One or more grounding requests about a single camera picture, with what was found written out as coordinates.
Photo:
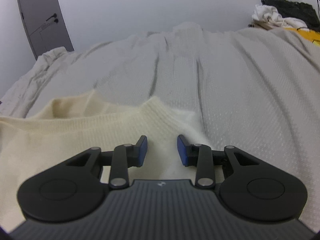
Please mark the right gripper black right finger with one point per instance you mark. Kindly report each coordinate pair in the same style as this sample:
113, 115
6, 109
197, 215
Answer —
245, 185

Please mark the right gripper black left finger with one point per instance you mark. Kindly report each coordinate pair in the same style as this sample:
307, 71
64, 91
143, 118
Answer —
77, 186

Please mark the fluffy cream white sweater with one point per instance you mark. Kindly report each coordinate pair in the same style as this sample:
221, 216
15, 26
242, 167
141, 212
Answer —
68, 126

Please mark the grey bed cover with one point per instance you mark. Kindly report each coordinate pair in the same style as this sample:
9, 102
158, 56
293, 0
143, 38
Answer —
257, 90

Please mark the yellow item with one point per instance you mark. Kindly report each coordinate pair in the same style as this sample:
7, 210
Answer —
310, 35

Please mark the white crumpled cloth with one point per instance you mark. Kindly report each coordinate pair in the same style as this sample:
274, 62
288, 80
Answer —
269, 14

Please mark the dark grey door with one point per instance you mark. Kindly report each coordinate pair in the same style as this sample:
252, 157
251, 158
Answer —
44, 36

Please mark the black fluffy garment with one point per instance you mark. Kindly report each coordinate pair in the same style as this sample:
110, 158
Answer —
299, 10

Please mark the black door handle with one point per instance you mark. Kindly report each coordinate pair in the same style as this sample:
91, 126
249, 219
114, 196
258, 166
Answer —
53, 18

